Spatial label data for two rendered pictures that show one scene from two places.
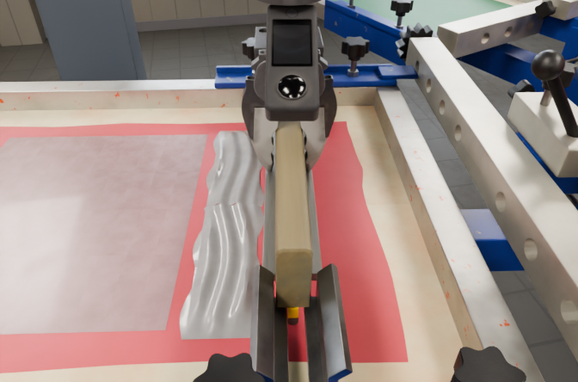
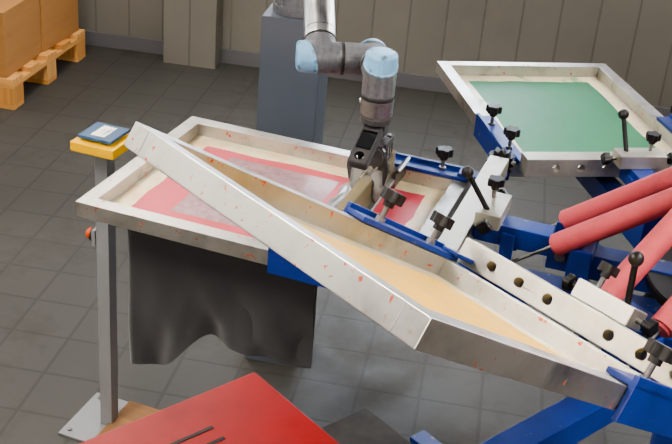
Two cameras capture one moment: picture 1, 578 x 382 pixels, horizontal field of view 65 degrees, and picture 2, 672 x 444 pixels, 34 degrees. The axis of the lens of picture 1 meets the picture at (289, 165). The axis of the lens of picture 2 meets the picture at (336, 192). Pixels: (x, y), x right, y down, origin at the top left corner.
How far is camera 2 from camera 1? 2.06 m
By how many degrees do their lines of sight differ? 19
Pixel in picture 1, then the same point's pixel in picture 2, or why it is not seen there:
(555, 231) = (446, 236)
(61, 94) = (264, 139)
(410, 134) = (445, 205)
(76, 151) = (266, 172)
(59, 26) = (269, 90)
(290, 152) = (360, 185)
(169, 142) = (316, 180)
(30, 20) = (210, 36)
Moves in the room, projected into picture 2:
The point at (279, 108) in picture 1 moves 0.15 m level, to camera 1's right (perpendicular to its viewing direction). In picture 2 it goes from (351, 161) to (415, 177)
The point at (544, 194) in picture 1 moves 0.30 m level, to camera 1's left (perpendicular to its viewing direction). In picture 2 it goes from (459, 228) to (333, 196)
